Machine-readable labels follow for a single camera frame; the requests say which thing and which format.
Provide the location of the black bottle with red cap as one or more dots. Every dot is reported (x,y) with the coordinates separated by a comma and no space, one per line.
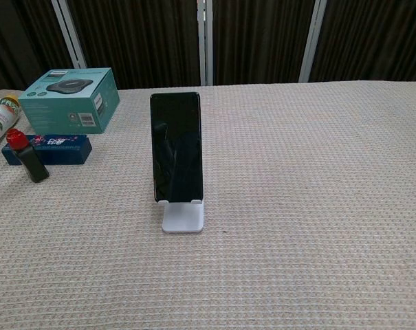
(30,161)

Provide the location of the teal product box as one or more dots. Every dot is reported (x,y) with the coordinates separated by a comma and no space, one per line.
(70,103)

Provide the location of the black smartphone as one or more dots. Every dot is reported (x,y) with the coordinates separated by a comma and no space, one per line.
(176,148)

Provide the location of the white metal frame post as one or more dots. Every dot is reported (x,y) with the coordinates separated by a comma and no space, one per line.
(70,32)
(312,41)
(205,41)

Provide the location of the white phone stand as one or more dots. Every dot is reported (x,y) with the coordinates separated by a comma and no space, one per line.
(183,218)

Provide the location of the beige woven tablecloth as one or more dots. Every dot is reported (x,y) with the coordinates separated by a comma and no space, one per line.
(262,206)

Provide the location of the dark blue rectangular box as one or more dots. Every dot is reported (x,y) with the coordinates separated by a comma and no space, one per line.
(63,146)

